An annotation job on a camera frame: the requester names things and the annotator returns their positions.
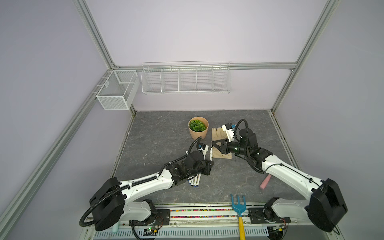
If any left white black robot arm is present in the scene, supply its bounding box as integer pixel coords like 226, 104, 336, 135
79, 150, 215, 232

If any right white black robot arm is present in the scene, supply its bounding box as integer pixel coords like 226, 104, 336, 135
212, 126, 348, 233

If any beige work glove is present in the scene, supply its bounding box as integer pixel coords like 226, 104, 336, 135
211, 127, 233, 160

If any beige plant pot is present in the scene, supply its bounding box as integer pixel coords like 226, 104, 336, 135
188, 117, 209, 140

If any green artificial plant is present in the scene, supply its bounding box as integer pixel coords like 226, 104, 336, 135
189, 120, 207, 133

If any pink chalk block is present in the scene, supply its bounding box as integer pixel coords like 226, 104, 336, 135
260, 175, 272, 190

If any small white mesh basket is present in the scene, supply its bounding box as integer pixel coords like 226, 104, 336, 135
97, 70, 140, 111

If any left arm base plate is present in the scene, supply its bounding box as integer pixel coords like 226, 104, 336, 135
132, 209, 171, 226

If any teal garden fork yellow handle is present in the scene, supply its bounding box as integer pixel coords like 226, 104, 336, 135
230, 194, 247, 240

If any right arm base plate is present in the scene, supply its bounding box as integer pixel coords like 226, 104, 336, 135
248, 207, 291, 224

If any long white wire shelf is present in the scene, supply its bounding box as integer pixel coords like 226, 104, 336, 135
141, 61, 232, 94

